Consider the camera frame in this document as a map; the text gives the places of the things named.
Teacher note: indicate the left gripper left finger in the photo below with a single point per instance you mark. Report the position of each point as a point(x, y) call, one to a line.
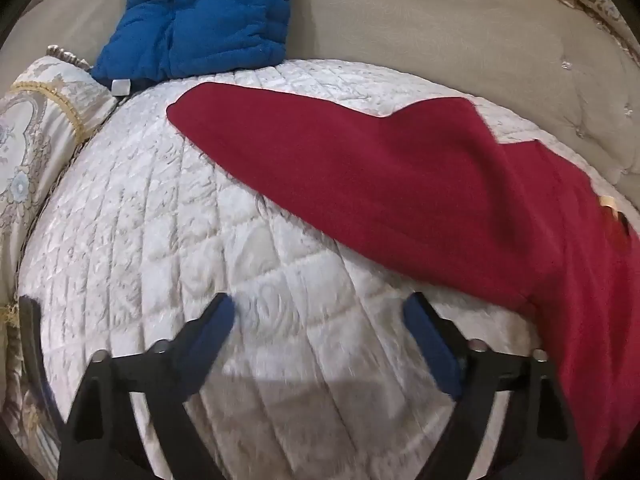
point(101, 439)

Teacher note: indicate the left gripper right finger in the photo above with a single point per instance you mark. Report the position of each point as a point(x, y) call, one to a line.
point(538, 438)

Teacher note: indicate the dark red sweater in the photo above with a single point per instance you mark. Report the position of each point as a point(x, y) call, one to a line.
point(428, 192)

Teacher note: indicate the white quilted bedspread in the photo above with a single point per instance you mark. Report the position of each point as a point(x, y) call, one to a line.
point(319, 378)

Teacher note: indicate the floral gold-trimmed pillow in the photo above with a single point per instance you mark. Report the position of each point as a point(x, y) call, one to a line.
point(49, 111)

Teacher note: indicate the beige tufted headboard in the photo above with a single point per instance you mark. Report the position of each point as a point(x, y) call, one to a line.
point(540, 58)

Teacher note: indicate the blue quilted garment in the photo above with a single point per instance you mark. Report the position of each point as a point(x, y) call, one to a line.
point(159, 40)

